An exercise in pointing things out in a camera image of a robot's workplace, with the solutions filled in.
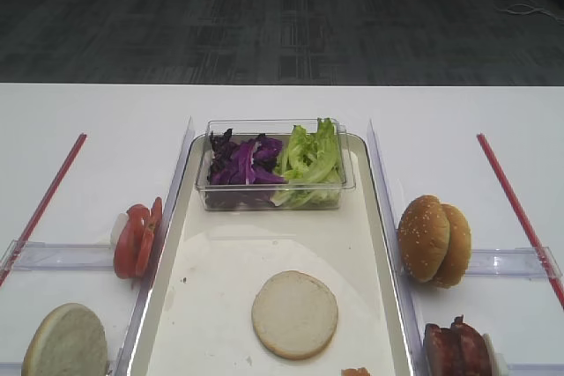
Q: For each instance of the upright bun half left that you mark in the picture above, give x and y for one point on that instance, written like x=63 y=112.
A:
x=69 y=341

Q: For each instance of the clear plastic salad box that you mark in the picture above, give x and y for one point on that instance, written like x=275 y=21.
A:
x=258 y=196

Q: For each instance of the green lettuce leaves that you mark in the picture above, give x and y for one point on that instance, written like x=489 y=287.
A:
x=310 y=158

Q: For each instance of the bun bottom on tray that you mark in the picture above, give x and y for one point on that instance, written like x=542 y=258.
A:
x=294 y=315

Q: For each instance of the purple cabbage shreds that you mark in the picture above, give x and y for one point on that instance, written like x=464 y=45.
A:
x=245 y=163

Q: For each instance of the left red strip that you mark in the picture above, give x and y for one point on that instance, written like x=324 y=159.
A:
x=44 y=204

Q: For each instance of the upper right clear pusher track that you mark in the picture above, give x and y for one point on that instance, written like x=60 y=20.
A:
x=522 y=262

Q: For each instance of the right long clear rail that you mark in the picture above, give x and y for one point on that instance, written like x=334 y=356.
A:
x=413 y=344

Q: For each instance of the red strip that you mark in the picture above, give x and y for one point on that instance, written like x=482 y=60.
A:
x=44 y=204
x=523 y=219

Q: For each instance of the bun top rear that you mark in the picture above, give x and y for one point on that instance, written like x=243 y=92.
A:
x=456 y=260

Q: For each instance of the right red strip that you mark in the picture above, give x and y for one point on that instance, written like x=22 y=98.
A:
x=523 y=219

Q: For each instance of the upper left clear pusher track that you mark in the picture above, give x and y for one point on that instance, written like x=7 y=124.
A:
x=32 y=255

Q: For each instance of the orange sauce blob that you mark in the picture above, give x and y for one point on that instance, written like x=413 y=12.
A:
x=362 y=371

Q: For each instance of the meat patty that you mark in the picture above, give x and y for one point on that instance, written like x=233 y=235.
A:
x=443 y=351
x=475 y=356

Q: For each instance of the white metal tray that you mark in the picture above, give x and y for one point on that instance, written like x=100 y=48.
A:
x=198 y=316

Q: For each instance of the meat patty front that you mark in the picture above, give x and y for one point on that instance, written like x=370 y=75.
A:
x=443 y=351

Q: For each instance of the meat patty rear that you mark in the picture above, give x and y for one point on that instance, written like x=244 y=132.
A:
x=475 y=356

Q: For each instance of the sesame bun top front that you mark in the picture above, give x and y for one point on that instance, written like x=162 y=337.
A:
x=423 y=237

